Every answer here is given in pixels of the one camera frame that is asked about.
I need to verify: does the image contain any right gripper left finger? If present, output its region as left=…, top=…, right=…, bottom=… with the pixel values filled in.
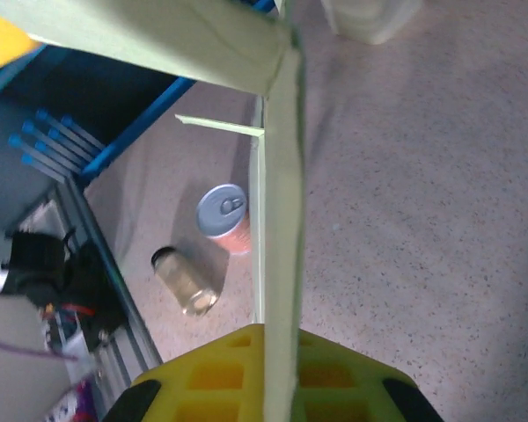
left=103, top=323, right=268, bottom=422

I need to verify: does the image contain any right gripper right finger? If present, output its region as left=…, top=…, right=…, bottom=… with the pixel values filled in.
left=297, top=329, right=444, bottom=422

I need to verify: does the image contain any green paper box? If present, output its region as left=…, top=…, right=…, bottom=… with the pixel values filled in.
left=0, top=0, right=309, bottom=422

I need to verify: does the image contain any glass jar with black lid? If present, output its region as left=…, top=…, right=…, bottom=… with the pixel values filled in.
left=150, top=245, right=224, bottom=318

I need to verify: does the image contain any purple candy bag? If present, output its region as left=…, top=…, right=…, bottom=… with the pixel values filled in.
left=48, top=377, right=111, bottom=422

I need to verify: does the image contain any pink can with pull tab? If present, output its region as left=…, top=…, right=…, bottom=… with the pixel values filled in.
left=195, top=183, right=253, bottom=257

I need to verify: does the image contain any cream knife block orange top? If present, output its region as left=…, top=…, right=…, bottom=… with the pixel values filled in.
left=320, top=0, right=417, bottom=45

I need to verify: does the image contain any aluminium table rail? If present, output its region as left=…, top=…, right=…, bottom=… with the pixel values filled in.
left=56, top=179, right=164, bottom=397

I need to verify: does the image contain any side rail with blue trim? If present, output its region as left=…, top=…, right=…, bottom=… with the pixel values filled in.
left=78, top=74, right=199, bottom=186

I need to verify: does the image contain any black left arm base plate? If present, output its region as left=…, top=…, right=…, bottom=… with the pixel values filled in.
left=4, top=230, right=120, bottom=348

